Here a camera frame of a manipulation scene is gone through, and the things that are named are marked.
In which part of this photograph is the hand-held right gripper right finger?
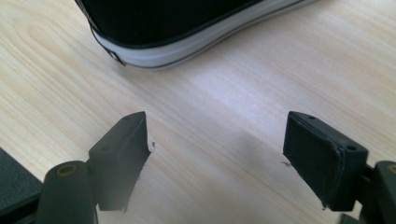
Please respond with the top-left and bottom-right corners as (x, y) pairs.
(282, 110), (369, 213)

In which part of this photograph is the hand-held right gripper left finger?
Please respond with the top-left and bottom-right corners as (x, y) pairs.
(88, 111), (152, 213)

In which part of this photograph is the black canvas shoe white sole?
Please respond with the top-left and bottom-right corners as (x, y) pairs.
(74, 0), (317, 69)

